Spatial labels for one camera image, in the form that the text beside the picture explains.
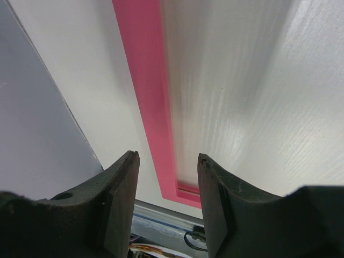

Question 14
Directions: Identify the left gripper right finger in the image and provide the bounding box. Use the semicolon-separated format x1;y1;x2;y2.
197;154;343;257

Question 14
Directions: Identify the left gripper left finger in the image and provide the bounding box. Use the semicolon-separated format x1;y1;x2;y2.
1;151;139;257

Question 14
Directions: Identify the pink wooden photo frame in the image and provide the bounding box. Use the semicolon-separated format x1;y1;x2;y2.
112;1;201;208

